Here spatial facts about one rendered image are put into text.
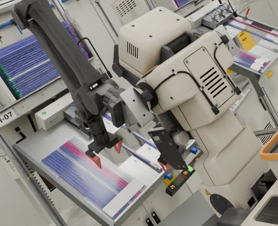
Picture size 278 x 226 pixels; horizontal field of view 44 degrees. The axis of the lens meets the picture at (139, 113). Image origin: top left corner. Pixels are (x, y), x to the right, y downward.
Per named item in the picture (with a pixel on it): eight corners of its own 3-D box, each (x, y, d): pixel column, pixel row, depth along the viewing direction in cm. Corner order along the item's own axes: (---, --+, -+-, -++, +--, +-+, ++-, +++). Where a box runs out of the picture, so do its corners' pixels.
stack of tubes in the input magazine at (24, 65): (90, 58, 208) (66, 18, 203) (20, 98, 178) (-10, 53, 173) (81, 63, 218) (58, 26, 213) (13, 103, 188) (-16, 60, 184)
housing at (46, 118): (108, 96, 220) (107, 79, 210) (48, 138, 191) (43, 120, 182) (99, 91, 223) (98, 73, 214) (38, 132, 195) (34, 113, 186)
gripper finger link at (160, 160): (156, 170, 158) (156, 157, 152) (165, 161, 162) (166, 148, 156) (168, 178, 155) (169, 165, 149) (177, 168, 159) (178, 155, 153)
